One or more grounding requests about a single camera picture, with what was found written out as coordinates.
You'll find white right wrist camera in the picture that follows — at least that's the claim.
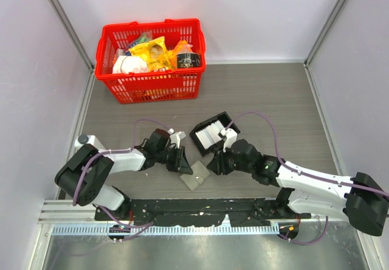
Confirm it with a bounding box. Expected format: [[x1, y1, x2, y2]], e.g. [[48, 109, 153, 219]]
[[218, 128, 238, 153]]

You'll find white crumpled plastic bag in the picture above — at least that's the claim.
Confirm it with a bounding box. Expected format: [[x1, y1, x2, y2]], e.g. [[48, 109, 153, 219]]
[[112, 55, 149, 74]]

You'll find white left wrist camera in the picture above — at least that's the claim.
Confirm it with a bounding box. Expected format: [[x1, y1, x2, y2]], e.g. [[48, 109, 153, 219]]
[[168, 128, 186, 148]]

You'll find green blue snack packet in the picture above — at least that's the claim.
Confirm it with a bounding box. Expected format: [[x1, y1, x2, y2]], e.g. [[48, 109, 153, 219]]
[[123, 31, 153, 56]]

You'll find white device with grey button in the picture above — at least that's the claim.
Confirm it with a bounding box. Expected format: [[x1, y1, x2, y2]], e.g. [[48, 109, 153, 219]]
[[74, 134, 106, 150]]

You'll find white slotted cable duct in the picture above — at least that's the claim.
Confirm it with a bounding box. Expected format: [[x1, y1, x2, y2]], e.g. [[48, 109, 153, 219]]
[[52, 223, 279, 236]]

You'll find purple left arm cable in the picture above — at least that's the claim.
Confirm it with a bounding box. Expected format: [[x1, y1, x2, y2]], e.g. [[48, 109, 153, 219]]
[[72, 119, 171, 207]]

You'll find orange snack packet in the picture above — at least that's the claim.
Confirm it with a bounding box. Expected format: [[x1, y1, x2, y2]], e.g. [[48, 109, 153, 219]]
[[167, 40, 193, 69]]

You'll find grey leather card holder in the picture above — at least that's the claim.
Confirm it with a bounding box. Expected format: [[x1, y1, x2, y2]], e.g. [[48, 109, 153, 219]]
[[180, 161, 210, 191]]

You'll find red plastic shopping basket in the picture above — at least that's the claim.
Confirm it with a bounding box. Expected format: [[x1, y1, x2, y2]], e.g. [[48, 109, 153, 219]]
[[95, 18, 206, 104]]

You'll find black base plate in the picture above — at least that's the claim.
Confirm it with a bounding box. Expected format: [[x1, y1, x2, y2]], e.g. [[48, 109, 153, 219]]
[[109, 198, 311, 227]]

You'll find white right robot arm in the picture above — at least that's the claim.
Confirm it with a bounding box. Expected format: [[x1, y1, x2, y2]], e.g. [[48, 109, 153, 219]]
[[207, 139, 388, 237]]

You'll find yellow snack bag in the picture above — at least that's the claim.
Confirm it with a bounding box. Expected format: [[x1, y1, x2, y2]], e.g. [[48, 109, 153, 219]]
[[129, 36, 173, 72]]

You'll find black card box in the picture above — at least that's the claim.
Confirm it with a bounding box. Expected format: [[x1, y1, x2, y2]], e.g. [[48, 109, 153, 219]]
[[190, 111, 241, 156]]

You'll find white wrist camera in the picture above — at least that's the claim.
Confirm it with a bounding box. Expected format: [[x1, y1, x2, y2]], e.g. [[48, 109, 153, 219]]
[[168, 128, 186, 148], [218, 128, 238, 153]]

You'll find stack of white cards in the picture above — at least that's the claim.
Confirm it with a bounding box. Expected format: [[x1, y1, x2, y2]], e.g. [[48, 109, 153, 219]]
[[195, 120, 224, 149]]

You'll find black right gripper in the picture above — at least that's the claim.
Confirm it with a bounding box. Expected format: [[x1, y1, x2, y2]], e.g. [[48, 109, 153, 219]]
[[207, 142, 253, 176]]

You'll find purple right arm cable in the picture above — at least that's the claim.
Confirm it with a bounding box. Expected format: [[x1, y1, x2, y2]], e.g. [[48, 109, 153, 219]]
[[224, 111, 389, 199]]

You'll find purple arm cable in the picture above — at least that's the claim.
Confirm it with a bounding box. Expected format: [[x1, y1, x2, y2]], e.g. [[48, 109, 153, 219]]
[[224, 111, 389, 199], [72, 119, 171, 207]]

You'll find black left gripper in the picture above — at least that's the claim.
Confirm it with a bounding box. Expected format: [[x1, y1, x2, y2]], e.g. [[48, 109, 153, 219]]
[[156, 145, 193, 175]]

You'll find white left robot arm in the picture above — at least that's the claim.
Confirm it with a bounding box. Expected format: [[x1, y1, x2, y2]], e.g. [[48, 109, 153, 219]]
[[54, 129, 193, 220]]

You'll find black labelled bottle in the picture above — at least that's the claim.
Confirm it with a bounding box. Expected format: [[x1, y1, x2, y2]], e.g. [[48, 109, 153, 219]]
[[176, 52, 201, 69]]

